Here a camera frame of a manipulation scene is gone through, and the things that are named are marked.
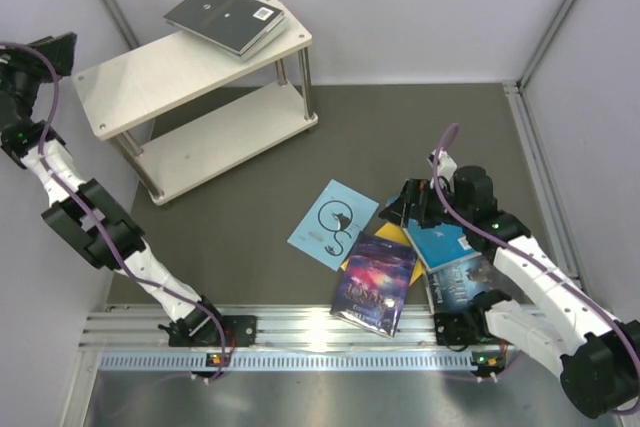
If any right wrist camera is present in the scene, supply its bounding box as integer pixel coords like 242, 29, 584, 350
428, 150, 457, 181

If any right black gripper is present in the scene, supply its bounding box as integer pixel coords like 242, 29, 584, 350
380, 178, 473, 229

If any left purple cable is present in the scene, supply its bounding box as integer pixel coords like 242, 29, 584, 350
0, 41, 231, 378

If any white two-tier shelf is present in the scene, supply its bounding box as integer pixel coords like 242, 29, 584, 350
73, 0, 318, 206

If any pale green book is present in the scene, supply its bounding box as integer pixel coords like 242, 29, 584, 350
221, 0, 289, 61

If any yellow book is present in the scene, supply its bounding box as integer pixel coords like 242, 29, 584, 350
338, 223, 422, 297

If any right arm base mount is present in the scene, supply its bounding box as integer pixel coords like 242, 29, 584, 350
433, 300, 500, 348

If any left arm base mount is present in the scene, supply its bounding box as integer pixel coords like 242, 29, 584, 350
158, 315, 257, 347

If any dark blue castle book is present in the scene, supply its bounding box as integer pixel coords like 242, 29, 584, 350
427, 256, 514, 313

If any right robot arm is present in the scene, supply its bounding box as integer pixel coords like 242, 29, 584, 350
380, 166, 639, 419

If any purple Robinson Crusoe book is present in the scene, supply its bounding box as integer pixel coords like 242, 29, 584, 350
330, 233, 417, 338

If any purple cable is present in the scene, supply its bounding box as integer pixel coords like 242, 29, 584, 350
0, 41, 231, 378
432, 122, 640, 416

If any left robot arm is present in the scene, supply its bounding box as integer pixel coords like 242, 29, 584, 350
1, 32, 226, 347

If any black shiny book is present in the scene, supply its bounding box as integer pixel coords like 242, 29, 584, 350
164, 0, 288, 59

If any light blue cat book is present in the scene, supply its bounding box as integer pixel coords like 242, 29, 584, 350
287, 180, 379, 271

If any slotted cable duct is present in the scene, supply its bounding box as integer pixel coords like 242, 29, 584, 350
99, 351, 477, 372

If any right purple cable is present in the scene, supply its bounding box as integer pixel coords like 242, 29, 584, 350
432, 122, 640, 416

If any blue paperback book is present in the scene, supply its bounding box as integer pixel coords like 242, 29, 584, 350
402, 220, 480, 274

